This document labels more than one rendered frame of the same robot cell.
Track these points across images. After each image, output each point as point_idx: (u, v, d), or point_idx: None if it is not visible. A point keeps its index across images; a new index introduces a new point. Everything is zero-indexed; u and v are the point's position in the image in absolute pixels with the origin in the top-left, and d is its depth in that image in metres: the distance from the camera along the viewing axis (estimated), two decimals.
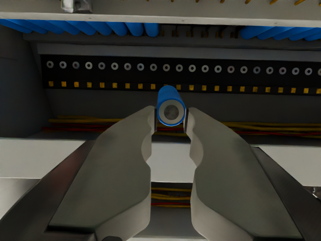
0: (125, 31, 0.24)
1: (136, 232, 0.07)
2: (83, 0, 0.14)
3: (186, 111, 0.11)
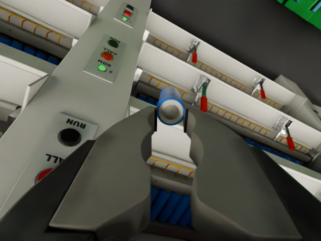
0: None
1: (136, 232, 0.07)
2: None
3: (186, 111, 0.11)
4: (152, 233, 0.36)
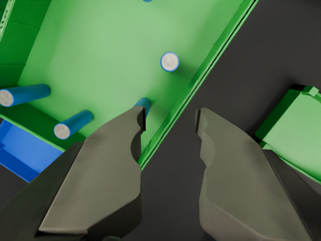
0: None
1: (129, 231, 0.07)
2: None
3: (198, 112, 0.11)
4: None
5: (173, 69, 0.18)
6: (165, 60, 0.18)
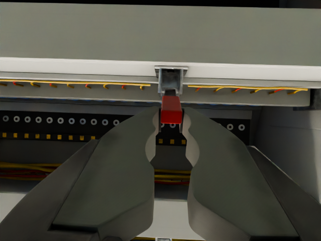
0: None
1: (139, 233, 0.06)
2: None
3: (182, 111, 0.11)
4: None
5: None
6: None
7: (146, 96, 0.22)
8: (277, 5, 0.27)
